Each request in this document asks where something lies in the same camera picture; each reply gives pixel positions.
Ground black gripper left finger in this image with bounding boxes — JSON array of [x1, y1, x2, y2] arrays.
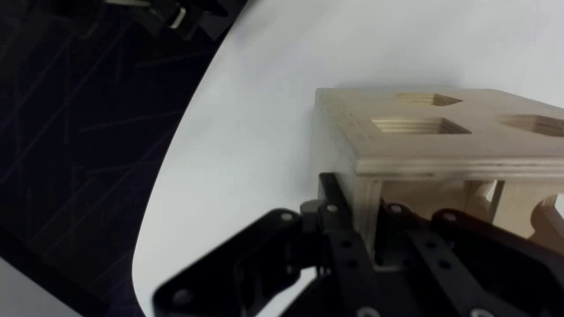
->
[[151, 170, 380, 317]]

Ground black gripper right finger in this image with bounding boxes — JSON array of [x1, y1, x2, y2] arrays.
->
[[375, 198, 564, 317]]

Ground wooden shape sorter box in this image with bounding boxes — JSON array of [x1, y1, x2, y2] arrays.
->
[[308, 86, 564, 265]]

